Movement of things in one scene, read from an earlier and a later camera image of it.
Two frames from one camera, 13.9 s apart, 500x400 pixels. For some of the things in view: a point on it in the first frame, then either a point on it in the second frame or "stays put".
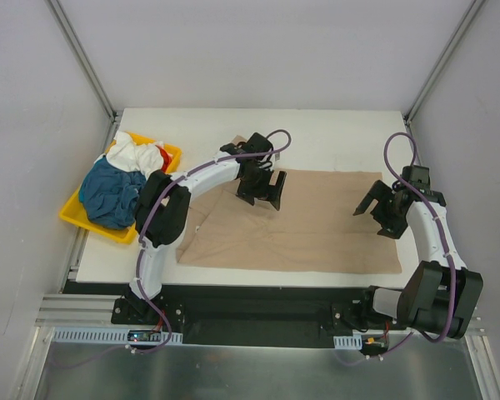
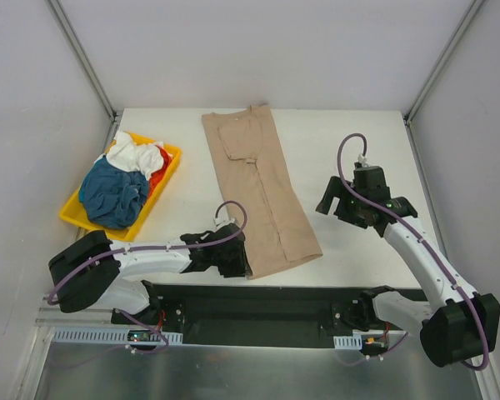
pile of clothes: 109,194 stays put
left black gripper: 261,188 → 232,258
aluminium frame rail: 79,311 stays put
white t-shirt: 127,156 stays put
